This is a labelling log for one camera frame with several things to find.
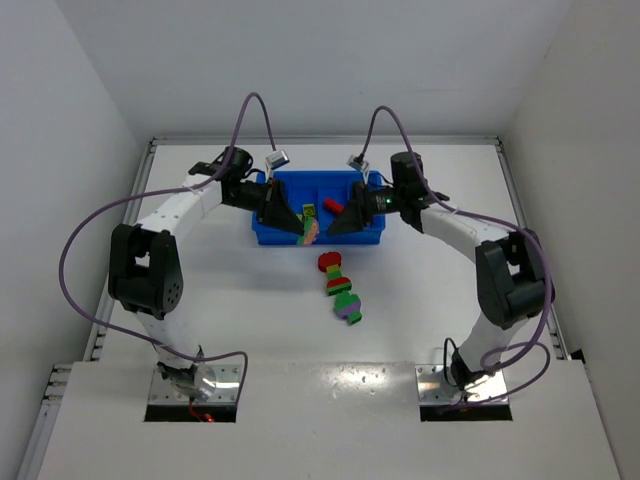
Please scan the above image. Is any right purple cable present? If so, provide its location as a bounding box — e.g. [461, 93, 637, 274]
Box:
[349, 105, 554, 409]

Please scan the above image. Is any red yellow green lego stack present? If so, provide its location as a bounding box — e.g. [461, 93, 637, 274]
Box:
[317, 251, 352, 296]

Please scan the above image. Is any blue divided plastic bin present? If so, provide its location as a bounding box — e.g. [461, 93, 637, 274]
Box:
[251, 170, 386, 246]

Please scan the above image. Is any red lego brick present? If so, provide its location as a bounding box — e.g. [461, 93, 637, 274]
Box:
[323, 198, 344, 216]

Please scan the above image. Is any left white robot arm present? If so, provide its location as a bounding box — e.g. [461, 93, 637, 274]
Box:
[108, 147, 304, 395]

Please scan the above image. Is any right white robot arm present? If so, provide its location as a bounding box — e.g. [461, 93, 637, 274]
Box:
[327, 151, 555, 389]

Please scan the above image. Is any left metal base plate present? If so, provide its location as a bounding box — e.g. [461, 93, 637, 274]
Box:
[148, 364, 242, 407]

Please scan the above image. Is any red purple green lego stack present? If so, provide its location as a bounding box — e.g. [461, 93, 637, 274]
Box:
[297, 217, 320, 246]

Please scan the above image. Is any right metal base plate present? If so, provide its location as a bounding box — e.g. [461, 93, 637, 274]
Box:
[415, 364, 509, 407]

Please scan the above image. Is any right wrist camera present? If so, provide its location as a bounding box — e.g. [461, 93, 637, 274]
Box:
[347, 154, 370, 174]

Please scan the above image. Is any metal base plate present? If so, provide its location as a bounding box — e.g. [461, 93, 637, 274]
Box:
[148, 364, 242, 407]
[415, 364, 509, 407]

